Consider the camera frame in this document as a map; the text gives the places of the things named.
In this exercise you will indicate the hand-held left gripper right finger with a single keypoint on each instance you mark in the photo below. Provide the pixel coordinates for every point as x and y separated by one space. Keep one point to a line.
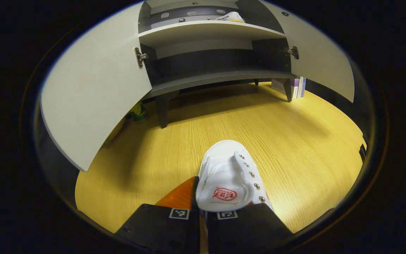
248 229

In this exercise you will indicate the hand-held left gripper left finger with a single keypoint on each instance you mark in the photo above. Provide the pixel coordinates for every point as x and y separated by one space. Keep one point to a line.
196 211

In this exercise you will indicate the white canvas shoe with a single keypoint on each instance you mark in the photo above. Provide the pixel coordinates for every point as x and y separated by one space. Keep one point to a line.
224 165
233 17

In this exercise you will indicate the white shoe cabinet door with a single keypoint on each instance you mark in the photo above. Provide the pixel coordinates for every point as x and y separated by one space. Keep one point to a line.
97 91
319 60

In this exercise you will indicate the white shoe cabinet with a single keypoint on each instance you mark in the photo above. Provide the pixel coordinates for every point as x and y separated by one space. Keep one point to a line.
206 31

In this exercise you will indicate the metal door hinge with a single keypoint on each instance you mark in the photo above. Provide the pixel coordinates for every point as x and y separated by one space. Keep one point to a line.
140 56
294 52

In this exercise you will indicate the yellow pineapple plush toy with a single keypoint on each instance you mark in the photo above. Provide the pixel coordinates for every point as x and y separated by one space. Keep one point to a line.
137 112

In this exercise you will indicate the purple spine book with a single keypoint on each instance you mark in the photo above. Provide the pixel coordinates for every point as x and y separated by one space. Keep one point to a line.
295 88

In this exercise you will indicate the white spine book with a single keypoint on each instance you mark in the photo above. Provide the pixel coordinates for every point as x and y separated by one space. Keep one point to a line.
299 87

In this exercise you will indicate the blue spine book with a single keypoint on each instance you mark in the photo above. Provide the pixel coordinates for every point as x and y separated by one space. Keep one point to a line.
303 86

